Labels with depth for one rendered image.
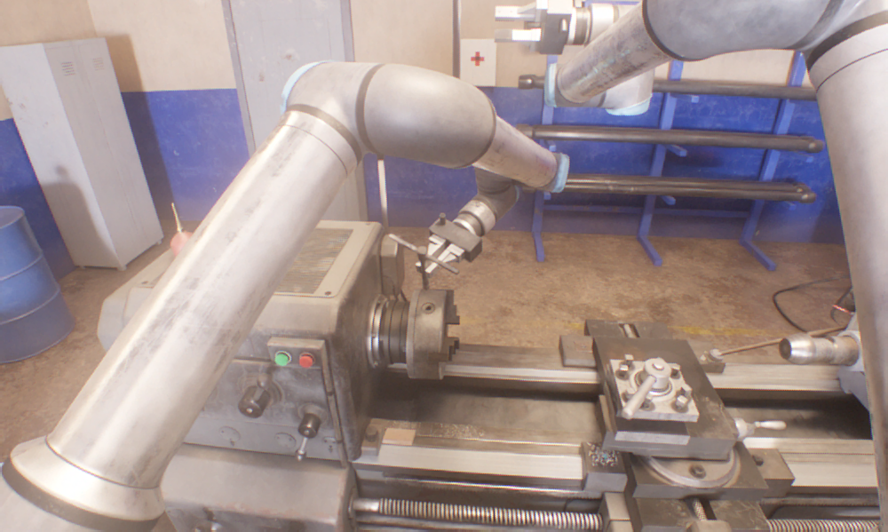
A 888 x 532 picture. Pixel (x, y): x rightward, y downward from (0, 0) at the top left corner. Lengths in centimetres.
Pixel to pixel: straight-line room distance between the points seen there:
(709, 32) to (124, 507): 70
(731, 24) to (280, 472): 131
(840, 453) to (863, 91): 132
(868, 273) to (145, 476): 67
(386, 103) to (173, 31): 438
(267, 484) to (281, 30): 365
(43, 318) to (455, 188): 331
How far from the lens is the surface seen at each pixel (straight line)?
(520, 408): 160
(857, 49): 54
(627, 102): 106
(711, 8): 53
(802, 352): 153
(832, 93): 54
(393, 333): 122
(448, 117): 56
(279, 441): 133
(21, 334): 385
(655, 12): 56
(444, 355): 117
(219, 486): 144
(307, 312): 103
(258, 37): 442
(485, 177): 113
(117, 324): 133
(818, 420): 197
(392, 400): 163
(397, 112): 55
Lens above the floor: 189
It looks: 29 degrees down
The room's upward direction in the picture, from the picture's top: straight up
